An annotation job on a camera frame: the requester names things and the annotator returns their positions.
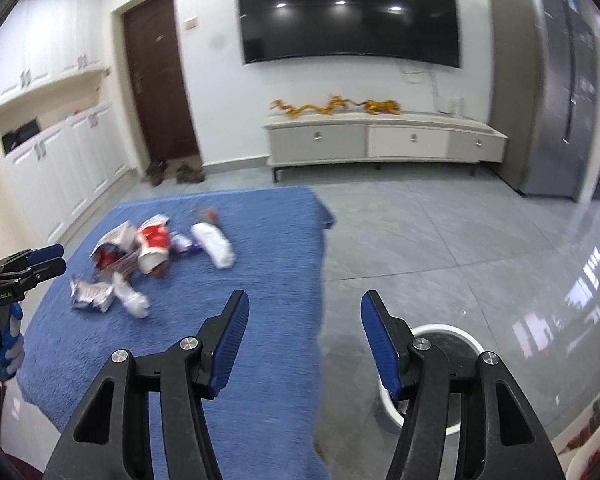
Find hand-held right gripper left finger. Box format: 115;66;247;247
42;289;251;480

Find white plastic wrapper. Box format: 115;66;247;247
190;221;237;268

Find blue towel mat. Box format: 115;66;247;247
17;186;336;480

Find white paper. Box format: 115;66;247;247
111;272;151;318

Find brown shoe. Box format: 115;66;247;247
141;160;169;186
176;162;206;184

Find dark brown door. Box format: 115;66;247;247
112;0;202;163

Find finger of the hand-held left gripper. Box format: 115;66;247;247
0;258;67;288
0;243;65;272

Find purple wrapper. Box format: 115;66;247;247
172;231;201;256

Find white grey television cabinet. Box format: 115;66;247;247
262;108;509;183

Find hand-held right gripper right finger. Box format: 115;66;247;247
360;290;566;480

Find silver white wrapper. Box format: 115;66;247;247
70;277;115;313

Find black wall television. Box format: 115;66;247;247
235;0;462;69

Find person's left hand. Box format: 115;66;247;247
0;304;27;378

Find black bag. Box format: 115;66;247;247
1;117;41;153

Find golden tiger figurine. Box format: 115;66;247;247
362;99;400;116

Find large red white wrapper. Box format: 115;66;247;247
136;214;173;275

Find golden dragon figurine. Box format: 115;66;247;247
270;94;353;119

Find grey steel refrigerator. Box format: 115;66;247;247
487;0;600;202

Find white wall cupboards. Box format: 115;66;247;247
0;0;106;107

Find torn red white wrapper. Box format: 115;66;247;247
91;220;141;278

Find white wall cables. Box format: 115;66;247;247
397;57;442;111

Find grey white-rimmed bin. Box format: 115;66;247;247
377;324;482;433

